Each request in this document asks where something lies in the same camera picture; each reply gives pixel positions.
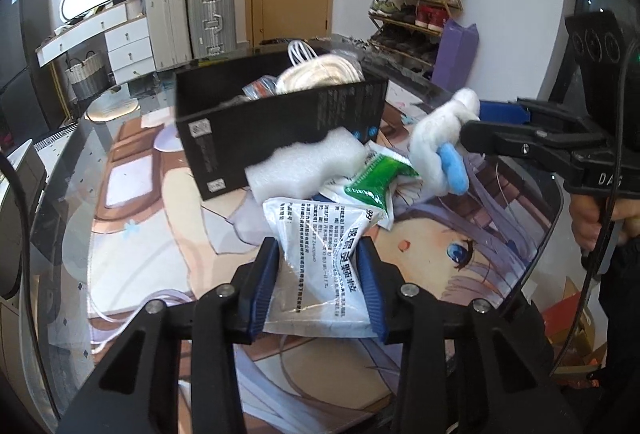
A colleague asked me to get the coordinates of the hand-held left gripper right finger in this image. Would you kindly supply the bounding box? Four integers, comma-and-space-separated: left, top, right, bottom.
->
355, 236, 582, 434

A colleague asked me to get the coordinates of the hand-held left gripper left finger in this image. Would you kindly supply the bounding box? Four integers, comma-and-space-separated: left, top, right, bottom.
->
57, 237, 280, 434

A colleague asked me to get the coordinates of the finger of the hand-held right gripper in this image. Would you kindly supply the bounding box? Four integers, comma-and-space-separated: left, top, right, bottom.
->
478, 97, 599, 136
459, 119, 607, 168

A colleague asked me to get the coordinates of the white printed plastic packet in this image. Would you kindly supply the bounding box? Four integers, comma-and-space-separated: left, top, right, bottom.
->
261, 195, 390, 341

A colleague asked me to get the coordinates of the white and blue plush toy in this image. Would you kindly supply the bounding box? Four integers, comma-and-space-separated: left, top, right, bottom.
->
409, 88, 482, 196

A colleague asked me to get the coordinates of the green and white packet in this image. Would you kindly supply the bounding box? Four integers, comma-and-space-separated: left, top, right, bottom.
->
319, 143, 422, 231

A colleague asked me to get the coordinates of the white foam block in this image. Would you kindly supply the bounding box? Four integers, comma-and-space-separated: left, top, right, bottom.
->
244, 125, 369, 203

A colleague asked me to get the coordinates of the black cardboard box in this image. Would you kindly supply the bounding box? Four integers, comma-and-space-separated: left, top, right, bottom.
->
174, 58, 389, 201

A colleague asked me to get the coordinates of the white cable bundle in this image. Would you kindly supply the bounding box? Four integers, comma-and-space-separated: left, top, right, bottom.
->
274, 40, 364, 96

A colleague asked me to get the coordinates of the person's right forearm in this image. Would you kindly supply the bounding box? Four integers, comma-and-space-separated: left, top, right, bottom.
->
597, 234, 640, 357

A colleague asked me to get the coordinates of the person's right hand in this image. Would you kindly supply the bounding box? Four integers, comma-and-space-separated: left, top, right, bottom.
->
569, 190, 640, 251

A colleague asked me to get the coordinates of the purple bag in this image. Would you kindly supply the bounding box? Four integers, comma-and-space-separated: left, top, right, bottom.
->
430, 18, 481, 91

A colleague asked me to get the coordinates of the printed desk mat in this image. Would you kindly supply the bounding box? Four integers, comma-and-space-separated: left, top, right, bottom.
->
85, 79, 562, 434

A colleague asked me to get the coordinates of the wooden shoe rack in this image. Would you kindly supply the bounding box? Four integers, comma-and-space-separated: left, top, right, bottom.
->
366, 0, 464, 76

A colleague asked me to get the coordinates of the orange cardboard box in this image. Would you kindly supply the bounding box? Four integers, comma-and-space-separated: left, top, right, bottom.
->
541, 273, 609, 376

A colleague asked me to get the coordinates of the round beige stool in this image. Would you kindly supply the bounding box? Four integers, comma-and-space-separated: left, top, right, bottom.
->
84, 98, 139, 123

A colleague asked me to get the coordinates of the woven laundry basket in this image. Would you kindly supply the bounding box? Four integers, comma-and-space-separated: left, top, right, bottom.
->
64, 50, 111, 103

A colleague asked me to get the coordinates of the silver suitcase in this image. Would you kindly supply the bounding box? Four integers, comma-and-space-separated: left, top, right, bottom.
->
185, 0, 237, 61

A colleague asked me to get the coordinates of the white suitcase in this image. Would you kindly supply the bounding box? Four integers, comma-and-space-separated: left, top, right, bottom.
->
144, 0, 194, 71

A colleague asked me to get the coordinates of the white desk with drawers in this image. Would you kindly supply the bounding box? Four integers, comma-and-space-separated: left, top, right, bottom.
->
35, 0, 157, 86

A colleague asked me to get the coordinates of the dark grey refrigerator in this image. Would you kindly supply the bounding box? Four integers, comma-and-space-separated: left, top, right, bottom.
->
0, 0, 52, 141

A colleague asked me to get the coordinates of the black cable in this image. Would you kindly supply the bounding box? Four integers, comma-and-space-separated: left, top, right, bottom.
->
584, 39, 629, 311
0, 158, 24, 301

